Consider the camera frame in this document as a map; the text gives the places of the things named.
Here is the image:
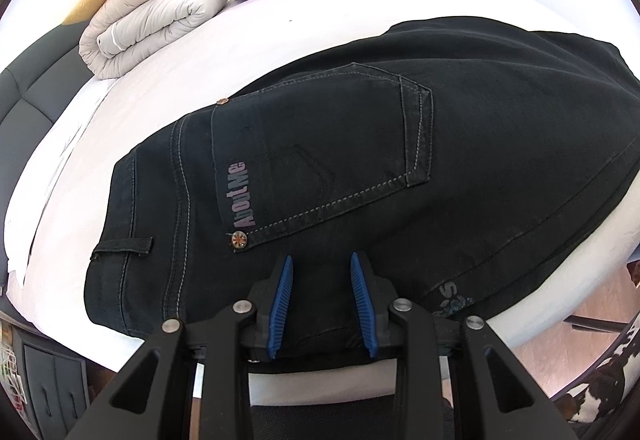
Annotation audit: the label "dark nightstand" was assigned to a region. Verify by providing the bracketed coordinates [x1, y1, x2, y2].
[17, 335, 93, 440]

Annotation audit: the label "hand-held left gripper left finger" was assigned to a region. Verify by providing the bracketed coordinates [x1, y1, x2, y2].
[65, 255, 296, 440]

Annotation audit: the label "black denim pants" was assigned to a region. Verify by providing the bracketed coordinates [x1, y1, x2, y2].
[85, 19, 640, 357]

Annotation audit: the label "folded beige duvet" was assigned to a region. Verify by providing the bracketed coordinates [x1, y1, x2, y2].
[79, 0, 231, 81]

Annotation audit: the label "cow print seat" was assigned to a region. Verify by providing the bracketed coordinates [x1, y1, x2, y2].
[562, 310, 640, 426]

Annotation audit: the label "bed with white sheet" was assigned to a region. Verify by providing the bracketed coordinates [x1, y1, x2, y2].
[5, 0, 640, 396]

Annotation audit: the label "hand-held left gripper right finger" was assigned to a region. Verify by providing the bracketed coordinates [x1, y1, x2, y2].
[349, 252, 588, 440]

